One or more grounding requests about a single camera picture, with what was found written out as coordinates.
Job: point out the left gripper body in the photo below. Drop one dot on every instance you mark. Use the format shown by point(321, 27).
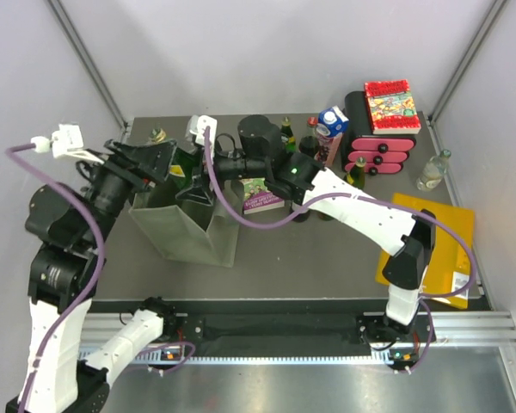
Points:
point(127, 174)

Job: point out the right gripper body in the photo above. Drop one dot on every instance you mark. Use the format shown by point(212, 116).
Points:
point(218, 166)

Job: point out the green canvas bag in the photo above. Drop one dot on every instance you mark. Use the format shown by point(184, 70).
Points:
point(186, 231)

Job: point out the cola bottle red cap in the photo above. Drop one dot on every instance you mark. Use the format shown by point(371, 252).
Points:
point(308, 144)
point(299, 215)

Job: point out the blue juice carton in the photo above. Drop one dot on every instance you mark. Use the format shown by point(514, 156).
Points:
point(331, 125)

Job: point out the clear green-cap bottle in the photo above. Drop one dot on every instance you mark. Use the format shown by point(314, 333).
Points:
point(434, 171)

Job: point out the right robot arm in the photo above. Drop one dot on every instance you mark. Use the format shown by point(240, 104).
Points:
point(408, 238)

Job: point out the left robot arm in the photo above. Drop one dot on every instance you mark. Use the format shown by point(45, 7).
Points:
point(63, 276)

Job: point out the purple treehouse book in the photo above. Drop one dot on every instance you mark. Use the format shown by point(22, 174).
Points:
point(258, 198)

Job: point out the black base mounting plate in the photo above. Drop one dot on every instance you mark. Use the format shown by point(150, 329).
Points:
point(288, 329)

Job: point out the black pink drawer unit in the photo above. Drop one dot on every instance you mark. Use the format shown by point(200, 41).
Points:
point(383, 154)

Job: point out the red comic book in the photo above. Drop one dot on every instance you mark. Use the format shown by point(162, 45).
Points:
point(391, 107)

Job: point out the yellow folder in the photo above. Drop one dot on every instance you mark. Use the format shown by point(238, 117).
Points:
point(449, 268)

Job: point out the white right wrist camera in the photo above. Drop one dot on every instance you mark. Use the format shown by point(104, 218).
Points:
point(201, 131)

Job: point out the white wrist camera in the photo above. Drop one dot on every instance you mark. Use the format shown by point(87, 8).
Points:
point(201, 131)
point(67, 141)

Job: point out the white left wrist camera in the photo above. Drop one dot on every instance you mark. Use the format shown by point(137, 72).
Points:
point(67, 141)

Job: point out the aluminium frame rail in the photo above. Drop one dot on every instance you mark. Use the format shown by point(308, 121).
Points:
point(474, 329)

